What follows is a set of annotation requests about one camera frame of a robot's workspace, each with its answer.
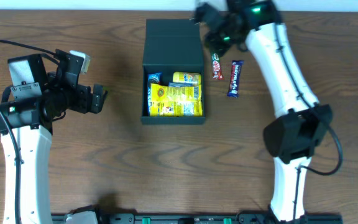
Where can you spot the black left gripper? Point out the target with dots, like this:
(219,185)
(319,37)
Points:
(95,101)

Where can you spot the purple Dairy Milk bar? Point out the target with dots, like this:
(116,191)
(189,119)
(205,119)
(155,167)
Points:
(236,68)

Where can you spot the KitKat chocolate bar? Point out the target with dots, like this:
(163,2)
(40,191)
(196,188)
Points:
(216,67)

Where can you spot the yellow Mentos gum bottle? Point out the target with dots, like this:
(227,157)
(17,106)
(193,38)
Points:
(187,78)

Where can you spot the black box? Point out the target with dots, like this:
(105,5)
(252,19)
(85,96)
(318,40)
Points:
(171,45)

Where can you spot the yellow snack bag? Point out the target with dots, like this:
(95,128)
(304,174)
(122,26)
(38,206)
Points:
(175,101)

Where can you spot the blue Eclipse mint pack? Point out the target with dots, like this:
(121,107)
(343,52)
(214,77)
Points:
(173,84)

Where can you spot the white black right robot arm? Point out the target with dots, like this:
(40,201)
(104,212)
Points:
(300,121)

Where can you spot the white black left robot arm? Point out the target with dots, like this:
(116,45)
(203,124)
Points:
(28,109)

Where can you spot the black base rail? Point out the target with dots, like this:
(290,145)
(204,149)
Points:
(128,218)

